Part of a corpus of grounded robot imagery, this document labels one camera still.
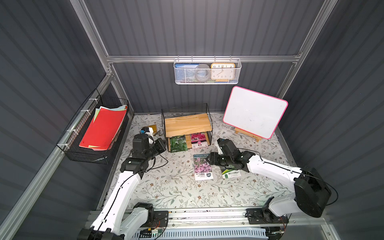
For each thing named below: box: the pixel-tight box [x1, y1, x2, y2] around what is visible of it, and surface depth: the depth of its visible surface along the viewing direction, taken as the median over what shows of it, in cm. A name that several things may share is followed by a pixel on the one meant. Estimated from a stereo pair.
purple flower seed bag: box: [193, 153, 214, 181], surface depth 91 cm
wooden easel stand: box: [234, 127, 263, 143], surface depth 104 cm
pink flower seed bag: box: [190, 133, 208, 149], surface depth 104 cm
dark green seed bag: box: [169, 135, 188, 153], surface depth 102 cm
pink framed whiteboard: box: [223, 86, 289, 140], surface depth 96 cm
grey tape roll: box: [195, 63, 212, 82], surface depth 90 cm
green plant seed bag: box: [221, 169, 242, 179], surface depth 90 cm
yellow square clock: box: [211, 63, 236, 82], surface depth 91 cm
